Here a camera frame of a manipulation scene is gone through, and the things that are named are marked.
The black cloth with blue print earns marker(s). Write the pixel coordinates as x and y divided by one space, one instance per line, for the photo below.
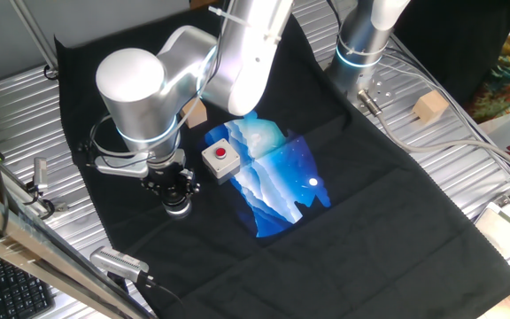
370 243

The wrist camera with silver bracket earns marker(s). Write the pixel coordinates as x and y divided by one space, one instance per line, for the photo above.
120 166

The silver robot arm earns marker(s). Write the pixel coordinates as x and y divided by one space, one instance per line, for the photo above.
149 97

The black chair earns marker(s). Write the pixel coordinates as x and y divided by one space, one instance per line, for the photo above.
450 44

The silver camera on rail clamp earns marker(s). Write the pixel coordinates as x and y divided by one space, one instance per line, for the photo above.
40 170

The aluminium frame beam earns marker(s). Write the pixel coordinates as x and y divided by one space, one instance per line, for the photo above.
16 235

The black keyboard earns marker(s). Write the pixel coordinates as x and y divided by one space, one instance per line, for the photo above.
16 292

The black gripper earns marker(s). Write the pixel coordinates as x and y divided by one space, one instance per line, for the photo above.
168 179

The colourful patterned fabric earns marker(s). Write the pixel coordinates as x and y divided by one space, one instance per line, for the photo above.
509 75

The white flat device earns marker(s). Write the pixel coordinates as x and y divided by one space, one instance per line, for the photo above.
507 235

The wooden cube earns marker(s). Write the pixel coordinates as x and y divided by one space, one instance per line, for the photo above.
430 108
196 115

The grey box with red button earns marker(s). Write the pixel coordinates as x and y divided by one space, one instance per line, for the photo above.
230 161

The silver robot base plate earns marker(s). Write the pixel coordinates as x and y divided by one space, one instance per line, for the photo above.
381 91

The clear glass jar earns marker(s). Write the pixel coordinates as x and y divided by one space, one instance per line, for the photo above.
177 210

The thin metal pole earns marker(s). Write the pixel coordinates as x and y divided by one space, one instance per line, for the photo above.
34 33

